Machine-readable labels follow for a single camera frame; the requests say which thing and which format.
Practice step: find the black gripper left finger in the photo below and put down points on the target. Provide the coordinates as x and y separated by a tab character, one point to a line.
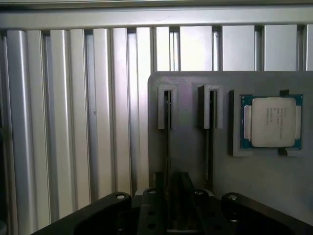
117	215

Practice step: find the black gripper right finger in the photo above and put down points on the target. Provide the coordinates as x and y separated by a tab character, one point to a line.
220	218

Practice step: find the dark RAM stick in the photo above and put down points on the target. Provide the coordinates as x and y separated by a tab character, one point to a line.
210	147
167	147

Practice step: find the grey 3D-printed parts rack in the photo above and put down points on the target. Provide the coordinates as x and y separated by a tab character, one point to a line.
188	151

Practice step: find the CPU with silver heat spreader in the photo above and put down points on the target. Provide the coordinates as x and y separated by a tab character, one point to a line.
272	122

